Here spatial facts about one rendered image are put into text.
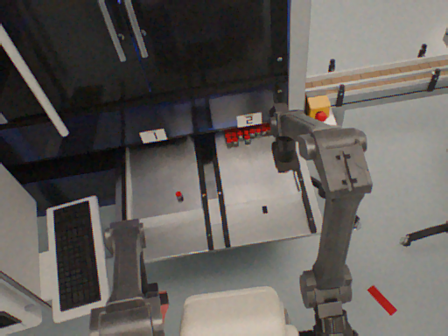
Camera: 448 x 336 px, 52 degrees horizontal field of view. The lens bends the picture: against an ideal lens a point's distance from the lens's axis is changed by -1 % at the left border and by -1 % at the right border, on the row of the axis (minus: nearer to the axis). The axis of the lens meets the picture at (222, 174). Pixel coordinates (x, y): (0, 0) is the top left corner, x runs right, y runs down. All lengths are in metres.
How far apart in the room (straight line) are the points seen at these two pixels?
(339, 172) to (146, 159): 1.07
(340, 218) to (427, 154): 2.06
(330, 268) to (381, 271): 1.51
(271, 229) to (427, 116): 1.73
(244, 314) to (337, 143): 0.38
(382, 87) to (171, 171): 0.86
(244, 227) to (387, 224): 1.20
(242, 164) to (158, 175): 0.31
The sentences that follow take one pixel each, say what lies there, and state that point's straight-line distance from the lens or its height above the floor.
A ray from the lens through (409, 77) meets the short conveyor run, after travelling 1.93.
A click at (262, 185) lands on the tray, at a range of 1.62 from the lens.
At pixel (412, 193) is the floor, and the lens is 2.72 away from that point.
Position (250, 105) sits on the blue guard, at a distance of 1.56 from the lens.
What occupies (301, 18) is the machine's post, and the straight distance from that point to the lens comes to 1.35.
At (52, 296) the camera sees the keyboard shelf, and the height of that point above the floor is 0.80.
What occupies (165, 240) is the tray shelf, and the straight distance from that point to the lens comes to 1.58.
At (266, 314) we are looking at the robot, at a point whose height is 1.38.
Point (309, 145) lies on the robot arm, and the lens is 0.82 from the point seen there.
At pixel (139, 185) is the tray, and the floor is 0.88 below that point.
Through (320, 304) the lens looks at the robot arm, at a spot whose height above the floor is 1.26.
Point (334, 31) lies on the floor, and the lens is 3.50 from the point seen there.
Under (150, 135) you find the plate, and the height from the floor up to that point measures 1.03.
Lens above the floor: 2.28
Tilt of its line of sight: 57 degrees down
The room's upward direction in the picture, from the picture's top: 11 degrees counter-clockwise
